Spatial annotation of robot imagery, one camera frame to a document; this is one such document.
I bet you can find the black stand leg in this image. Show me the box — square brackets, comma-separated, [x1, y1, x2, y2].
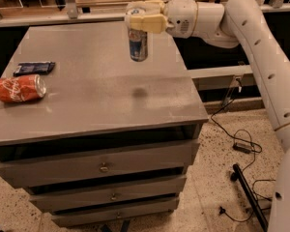
[230, 164, 269, 232]

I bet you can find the red coca-cola can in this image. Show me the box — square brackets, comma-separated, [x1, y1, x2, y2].
[0, 74, 46, 102]

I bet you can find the black cable on floor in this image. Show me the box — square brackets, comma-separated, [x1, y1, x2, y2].
[210, 77, 278, 224]

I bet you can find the silver blue redbull can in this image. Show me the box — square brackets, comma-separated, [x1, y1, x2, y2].
[127, 8, 148, 62]

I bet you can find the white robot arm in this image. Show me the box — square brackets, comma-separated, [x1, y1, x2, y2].
[125, 0, 290, 232]

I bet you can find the grey drawer cabinet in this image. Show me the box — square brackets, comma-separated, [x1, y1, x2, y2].
[0, 22, 208, 227]

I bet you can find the black power adapter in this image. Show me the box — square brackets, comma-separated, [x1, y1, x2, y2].
[233, 143, 251, 154]

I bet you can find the dark blue snack packet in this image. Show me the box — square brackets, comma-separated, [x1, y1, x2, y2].
[14, 61, 55, 76]

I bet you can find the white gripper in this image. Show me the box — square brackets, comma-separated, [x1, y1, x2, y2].
[125, 0, 197, 39]

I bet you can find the metal railing frame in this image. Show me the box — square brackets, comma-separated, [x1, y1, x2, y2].
[0, 0, 290, 29]

